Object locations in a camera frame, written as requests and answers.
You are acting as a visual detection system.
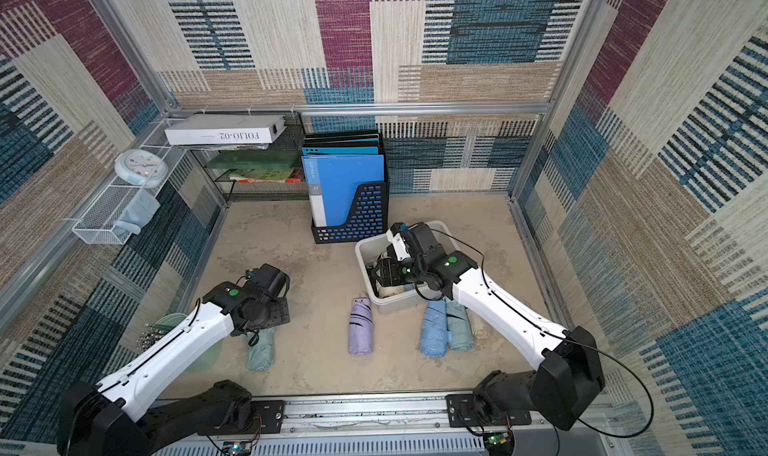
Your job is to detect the white plastic storage box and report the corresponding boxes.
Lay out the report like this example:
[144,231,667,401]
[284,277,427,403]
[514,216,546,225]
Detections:
[355,221,475,314]

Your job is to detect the mint green umbrella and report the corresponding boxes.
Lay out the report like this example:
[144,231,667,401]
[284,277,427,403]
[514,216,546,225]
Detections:
[247,328,275,372]

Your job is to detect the purple umbrella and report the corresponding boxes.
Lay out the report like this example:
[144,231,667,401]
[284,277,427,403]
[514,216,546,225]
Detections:
[349,293,374,356]

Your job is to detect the blue umbrella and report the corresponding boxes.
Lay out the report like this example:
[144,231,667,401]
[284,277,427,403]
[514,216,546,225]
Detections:
[419,300,450,358]

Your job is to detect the teal umbrella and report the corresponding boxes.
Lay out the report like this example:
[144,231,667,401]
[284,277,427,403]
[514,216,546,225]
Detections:
[446,300,475,351]

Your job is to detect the cream umbrella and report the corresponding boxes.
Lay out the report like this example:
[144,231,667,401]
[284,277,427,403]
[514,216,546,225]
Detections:
[377,284,414,299]

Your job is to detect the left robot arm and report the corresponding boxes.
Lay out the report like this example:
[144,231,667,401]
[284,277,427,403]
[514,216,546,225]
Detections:
[56,264,290,455]

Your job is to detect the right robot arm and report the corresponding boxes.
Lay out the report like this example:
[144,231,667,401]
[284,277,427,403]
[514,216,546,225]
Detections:
[374,222,608,430]

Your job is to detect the green open umbrella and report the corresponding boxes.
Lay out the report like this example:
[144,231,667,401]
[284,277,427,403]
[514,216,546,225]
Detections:
[136,313,222,374]

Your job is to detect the white folio box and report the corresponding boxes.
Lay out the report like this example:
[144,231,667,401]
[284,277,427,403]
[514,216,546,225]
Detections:
[165,114,285,146]

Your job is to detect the black file holder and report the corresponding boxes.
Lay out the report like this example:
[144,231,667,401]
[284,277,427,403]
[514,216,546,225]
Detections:
[301,131,389,244]

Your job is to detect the blue folder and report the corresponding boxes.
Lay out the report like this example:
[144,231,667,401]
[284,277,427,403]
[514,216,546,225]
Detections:
[302,154,385,227]

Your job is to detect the light blue cloth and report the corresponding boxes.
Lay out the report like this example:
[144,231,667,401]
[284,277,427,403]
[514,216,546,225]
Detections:
[113,189,160,237]

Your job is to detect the white round clock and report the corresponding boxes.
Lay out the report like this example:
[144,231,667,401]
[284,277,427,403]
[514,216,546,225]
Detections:
[114,149,169,189]

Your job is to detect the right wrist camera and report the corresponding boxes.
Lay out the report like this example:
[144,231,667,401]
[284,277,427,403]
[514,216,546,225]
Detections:
[385,222,411,262]

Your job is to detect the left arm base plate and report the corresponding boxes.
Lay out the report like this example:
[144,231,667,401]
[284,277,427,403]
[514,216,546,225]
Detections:
[244,399,286,435]

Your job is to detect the black wire shelf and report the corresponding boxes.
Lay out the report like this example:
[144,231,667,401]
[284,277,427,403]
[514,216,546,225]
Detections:
[190,114,308,204]

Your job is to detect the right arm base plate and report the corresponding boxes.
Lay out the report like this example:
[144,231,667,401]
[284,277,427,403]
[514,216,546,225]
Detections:
[445,393,532,429]

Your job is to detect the white wire basket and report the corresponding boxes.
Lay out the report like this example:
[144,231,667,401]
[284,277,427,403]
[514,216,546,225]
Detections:
[72,118,185,245]

